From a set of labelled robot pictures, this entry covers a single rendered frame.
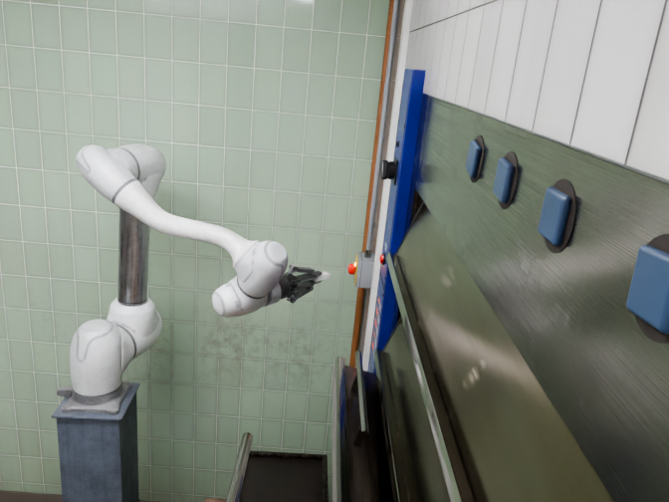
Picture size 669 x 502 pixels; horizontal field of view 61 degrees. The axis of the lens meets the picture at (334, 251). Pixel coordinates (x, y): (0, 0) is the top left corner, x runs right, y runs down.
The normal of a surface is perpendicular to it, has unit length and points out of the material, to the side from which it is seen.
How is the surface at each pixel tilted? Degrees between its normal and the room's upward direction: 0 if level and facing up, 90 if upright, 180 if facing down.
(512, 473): 70
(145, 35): 90
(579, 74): 90
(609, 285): 90
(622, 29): 90
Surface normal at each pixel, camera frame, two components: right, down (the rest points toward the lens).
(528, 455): -0.90, -0.40
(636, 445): -1.00, -0.08
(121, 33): 0.00, 0.32
